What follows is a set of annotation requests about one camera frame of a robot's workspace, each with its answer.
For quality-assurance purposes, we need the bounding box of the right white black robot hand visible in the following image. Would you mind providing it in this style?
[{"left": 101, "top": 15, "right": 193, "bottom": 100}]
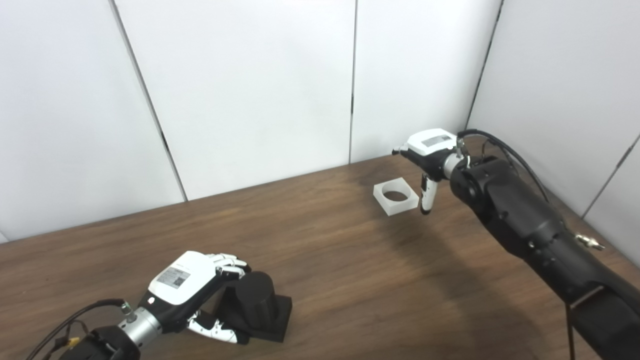
[{"left": 392, "top": 128, "right": 463, "bottom": 216}]

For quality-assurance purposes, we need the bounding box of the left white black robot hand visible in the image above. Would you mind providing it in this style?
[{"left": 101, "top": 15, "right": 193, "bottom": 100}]
[{"left": 142, "top": 251, "right": 252, "bottom": 346}]

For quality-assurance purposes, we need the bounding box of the white square piece with hole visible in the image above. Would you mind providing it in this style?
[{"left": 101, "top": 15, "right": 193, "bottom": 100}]
[{"left": 373, "top": 176, "right": 420, "bottom": 217}]

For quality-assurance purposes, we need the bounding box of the black cylinder peg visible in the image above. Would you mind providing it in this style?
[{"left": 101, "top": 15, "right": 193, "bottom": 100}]
[{"left": 215, "top": 271, "right": 293, "bottom": 344}]

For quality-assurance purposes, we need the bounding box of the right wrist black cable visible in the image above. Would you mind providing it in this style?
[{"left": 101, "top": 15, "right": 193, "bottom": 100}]
[{"left": 456, "top": 129, "right": 551, "bottom": 203}]

